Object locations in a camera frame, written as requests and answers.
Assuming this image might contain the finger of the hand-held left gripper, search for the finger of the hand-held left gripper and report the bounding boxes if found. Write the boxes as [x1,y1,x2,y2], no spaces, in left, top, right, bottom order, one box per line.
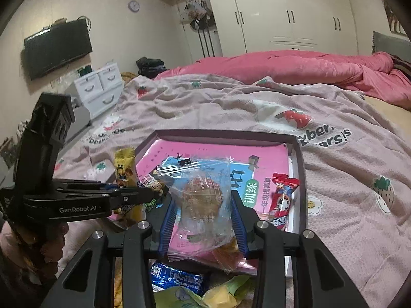
[53,179,122,194]
[109,187,166,211]

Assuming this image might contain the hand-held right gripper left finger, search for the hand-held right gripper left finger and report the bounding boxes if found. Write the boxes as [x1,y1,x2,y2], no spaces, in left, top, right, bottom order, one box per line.
[40,194,179,308]

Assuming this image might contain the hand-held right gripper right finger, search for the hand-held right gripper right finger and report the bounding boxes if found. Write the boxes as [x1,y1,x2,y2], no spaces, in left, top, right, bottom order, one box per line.
[229,190,370,308]

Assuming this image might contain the yellow cow print snack packet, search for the yellow cow print snack packet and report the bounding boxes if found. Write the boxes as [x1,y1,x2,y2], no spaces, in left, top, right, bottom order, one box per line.
[115,148,147,229]

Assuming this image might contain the clear pastry packet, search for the clear pastry packet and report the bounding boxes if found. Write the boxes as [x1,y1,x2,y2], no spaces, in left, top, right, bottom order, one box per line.
[156,157,244,275]

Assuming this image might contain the blue snack packet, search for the blue snack packet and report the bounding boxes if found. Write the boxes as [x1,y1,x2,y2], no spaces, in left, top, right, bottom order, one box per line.
[150,261,206,296]

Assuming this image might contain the red candy packet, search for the red candy packet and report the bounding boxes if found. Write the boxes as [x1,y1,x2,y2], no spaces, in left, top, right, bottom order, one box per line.
[267,172,301,232]

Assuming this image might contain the light green snack packet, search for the light green snack packet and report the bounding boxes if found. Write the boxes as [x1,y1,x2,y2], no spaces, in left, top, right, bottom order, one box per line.
[153,274,256,308]

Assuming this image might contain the yellow pastry packet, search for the yellow pastry packet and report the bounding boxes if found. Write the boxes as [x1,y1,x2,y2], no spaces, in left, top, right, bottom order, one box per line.
[202,281,240,308]

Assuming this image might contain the dark shallow cardboard box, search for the dark shallow cardboard box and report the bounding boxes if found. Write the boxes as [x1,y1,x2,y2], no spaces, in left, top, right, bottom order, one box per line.
[135,129,309,278]

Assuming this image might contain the grey chair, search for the grey chair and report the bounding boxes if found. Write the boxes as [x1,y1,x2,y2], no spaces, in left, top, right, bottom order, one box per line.
[64,94,91,142]

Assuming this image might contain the pink book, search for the pink book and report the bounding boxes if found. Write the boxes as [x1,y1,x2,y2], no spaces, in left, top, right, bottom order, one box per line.
[136,139,294,276]

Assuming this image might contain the white drawer cabinet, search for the white drawer cabinet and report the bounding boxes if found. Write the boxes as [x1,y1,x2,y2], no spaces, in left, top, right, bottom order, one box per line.
[74,64,125,121]

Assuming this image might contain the brown knit cloth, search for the brown knit cloth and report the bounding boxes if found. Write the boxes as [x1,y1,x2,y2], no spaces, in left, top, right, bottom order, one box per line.
[120,72,139,88]

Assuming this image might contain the strawberry printed blanket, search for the strawberry printed blanket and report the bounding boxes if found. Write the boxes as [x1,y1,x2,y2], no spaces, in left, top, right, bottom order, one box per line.
[53,74,411,308]

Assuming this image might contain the dark clothes pile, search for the dark clothes pile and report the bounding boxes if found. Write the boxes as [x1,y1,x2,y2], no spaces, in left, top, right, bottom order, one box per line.
[136,57,167,79]

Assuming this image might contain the pink quilt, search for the pink quilt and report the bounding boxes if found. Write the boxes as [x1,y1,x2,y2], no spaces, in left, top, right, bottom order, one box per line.
[154,50,411,110]

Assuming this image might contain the beige bed sheet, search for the beige bed sheet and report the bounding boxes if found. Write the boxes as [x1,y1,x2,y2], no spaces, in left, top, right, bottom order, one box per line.
[364,94,411,129]

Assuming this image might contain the hanging clothes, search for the hanging clothes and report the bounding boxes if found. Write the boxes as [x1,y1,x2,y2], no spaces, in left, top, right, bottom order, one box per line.
[180,0,214,58]

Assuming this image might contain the white wardrobe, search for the white wardrobe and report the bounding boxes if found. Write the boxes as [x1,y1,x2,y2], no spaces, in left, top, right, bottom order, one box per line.
[204,0,358,58]

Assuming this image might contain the dark striped pillow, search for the dark striped pillow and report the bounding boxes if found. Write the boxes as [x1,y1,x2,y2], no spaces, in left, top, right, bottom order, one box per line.
[390,54,411,79]

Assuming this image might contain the grey pillow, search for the grey pillow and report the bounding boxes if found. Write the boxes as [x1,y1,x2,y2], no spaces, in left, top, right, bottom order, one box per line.
[372,31,411,71]

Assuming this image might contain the black wall television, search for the black wall television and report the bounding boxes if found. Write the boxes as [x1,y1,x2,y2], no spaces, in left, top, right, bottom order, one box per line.
[24,19,94,81]

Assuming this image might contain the blossom wall painting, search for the blossom wall painting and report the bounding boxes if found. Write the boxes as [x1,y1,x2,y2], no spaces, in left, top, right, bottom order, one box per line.
[380,0,410,36]

